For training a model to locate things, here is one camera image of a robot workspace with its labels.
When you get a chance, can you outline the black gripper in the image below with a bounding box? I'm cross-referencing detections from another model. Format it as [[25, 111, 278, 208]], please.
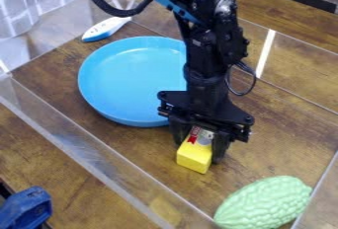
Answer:
[[157, 76, 255, 164]]

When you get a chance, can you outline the yellow butter brick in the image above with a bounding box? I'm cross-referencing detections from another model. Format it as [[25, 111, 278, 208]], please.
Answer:
[[175, 126, 213, 174]]

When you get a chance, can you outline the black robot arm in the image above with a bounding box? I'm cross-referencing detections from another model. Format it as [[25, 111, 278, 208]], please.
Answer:
[[156, 0, 255, 163]]

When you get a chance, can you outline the blue round tray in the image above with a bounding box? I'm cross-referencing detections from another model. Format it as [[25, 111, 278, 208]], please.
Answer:
[[77, 36, 185, 127]]

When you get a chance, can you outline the green bitter gourd toy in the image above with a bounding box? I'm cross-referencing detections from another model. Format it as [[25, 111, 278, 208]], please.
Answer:
[[213, 176, 311, 229]]

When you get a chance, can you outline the white blue remote device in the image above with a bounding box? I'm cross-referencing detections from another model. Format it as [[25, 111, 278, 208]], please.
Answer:
[[81, 17, 132, 42]]

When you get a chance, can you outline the clear acrylic barrier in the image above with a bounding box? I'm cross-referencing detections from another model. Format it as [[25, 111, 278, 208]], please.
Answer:
[[0, 0, 338, 229]]

